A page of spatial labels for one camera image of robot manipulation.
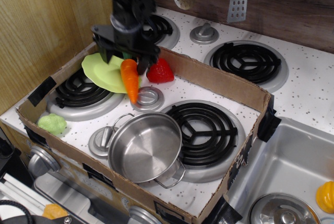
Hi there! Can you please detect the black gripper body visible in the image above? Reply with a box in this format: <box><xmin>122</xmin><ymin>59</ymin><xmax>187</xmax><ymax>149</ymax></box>
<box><xmin>91</xmin><ymin>25</ymin><xmax>160</xmax><ymax>60</ymax></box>

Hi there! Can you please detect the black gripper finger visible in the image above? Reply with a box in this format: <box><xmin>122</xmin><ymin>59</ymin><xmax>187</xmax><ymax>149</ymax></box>
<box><xmin>99</xmin><ymin>45</ymin><xmax>115</xmax><ymax>64</ymax></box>
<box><xmin>137</xmin><ymin>55</ymin><xmax>154</xmax><ymax>75</ymax></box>

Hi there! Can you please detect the orange toy carrot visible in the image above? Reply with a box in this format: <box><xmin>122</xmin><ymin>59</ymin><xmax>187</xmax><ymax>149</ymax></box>
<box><xmin>120</xmin><ymin>59</ymin><xmax>139</xmax><ymax>104</ymax></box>

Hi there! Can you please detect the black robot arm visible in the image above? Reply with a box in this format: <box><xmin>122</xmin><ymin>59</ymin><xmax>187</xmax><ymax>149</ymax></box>
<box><xmin>92</xmin><ymin>0</ymin><xmax>160</xmax><ymax>75</ymax></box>

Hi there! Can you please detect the light green toy plate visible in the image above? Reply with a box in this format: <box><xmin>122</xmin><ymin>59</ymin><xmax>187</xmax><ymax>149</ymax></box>
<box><xmin>81</xmin><ymin>53</ymin><xmax>127</xmax><ymax>94</ymax></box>

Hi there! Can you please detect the red toy strawberry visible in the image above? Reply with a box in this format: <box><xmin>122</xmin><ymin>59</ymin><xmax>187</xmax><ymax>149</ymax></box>
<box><xmin>146</xmin><ymin>58</ymin><xmax>174</xmax><ymax>84</ymax></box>

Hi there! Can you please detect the back left black burner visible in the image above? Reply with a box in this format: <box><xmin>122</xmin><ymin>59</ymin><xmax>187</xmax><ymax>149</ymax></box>
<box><xmin>143</xmin><ymin>15</ymin><xmax>180</xmax><ymax>50</ymax></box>

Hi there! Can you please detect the grey centre stove knob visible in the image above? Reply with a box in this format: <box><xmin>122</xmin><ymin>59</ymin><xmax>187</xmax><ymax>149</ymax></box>
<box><xmin>130</xmin><ymin>86</ymin><xmax>164</xmax><ymax>112</ymax></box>

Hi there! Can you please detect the grey stove knob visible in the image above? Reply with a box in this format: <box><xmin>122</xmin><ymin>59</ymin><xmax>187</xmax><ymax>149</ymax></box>
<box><xmin>189</xmin><ymin>22</ymin><xmax>219</xmax><ymax>44</ymax></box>
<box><xmin>130</xmin><ymin>86</ymin><xmax>164</xmax><ymax>112</ymax></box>
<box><xmin>88</xmin><ymin>126</ymin><xmax>114</xmax><ymax>159</ymax></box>

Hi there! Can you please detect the front left black burner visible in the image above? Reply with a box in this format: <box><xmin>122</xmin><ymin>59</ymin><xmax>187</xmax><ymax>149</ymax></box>
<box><xmin>47</xmin><ymin>68</ymin><xmax>124</xmax><ymax>122</ymax></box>

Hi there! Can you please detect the grey back stove knob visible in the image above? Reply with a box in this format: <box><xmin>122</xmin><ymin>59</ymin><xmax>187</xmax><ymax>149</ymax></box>
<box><xmin>189</xmin><ymin>22</ymin><xmax>219</xmax><ymax>44</ymax></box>

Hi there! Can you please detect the stainless steel pot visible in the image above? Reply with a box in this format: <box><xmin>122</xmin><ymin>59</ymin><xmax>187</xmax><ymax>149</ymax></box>
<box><xmin>108</xmin><ymin>112</ymin><xmax>186</xmax><ymax>188</ymax></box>

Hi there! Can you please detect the grey front stove knob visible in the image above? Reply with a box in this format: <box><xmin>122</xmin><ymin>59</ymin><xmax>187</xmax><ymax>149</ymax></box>
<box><xmin>88</xmin><ymin>126</ymin><xmax>114</xmax><ymax>159</ymax></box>

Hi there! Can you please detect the green toy lettuce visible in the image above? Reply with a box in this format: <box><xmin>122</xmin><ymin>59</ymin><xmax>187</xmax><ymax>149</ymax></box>
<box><xmin>38</xmin><ymin>113</ymin><xmax>67</xmax><ymax>135</ymax></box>

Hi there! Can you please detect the front right black burner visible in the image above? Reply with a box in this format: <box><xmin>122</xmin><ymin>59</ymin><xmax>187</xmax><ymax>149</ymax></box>
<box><xmin>162</xmin><ymin>100</ymin><xmax>246</xmax><ymax>183</ymax></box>

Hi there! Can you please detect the hanging metal slotted spatula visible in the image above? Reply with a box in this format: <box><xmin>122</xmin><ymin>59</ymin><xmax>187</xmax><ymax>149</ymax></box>
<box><xmin>226</xmin><ymin>0</ymin><xmax>248</xmax><ymax>23</ymax></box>

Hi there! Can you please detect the grey oven front knob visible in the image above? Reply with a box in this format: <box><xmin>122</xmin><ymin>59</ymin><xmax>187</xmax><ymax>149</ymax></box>
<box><xmin>28</xmin><ymin>146</ymin><xmax>61</xmax><ymax>178</ymax></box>

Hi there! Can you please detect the grey oven knob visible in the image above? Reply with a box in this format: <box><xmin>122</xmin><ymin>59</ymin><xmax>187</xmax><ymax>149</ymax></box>
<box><xmin>28</xmin><ymin>146</ymin><xmax>61</xmax><ymax>178</ymax></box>
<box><xmin>127</xmin><ymin>206</ymin><xmax>161</xmax><ymax>224</ymax></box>

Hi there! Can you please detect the grey lower oven knob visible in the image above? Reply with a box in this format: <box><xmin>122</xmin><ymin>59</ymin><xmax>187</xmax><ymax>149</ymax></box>
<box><xmin>127</xmin><ymin>206</ymin><xmax>161</xmax><ymax>224</ymax></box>

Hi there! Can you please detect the brown cardboard fence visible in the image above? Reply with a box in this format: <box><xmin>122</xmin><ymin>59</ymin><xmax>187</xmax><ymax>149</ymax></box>
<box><xmin>17</xmin><ymin>43</ymin><xmax>272</xmax><ymax>223</ymax></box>

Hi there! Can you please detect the orange toy food piece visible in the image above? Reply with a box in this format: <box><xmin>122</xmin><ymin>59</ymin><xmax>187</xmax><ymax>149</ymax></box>
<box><xmin>42</xmin><ymin>204</ymin><xmax>68</xmax><ymax>220</ymax></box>

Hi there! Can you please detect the grey toy sink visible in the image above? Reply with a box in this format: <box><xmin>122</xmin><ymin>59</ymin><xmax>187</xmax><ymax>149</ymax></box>
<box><xmin>228</xmin><ymin>117</ymin><xmax>333</xmax><ymax>223</ymax></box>

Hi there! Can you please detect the silver pot lid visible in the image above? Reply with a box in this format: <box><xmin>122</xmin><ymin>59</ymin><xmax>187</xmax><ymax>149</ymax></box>
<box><xmin>248</xmin><ymin>193</ymin><xmax>321</xmax><ymax>223</ymax></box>

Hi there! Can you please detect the yellow toy pepper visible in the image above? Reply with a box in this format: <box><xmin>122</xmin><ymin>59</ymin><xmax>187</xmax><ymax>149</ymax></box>
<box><xmin>316</xmin><ymin>181</ymin><xmax>333</xmax><ymax>214</ymax></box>

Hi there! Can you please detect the black cable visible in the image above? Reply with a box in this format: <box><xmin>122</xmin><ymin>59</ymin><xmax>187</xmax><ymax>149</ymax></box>
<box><xmin>0</xmin><ymin>199</ymin><xmax>33</xmax><ymax>224</ymax></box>

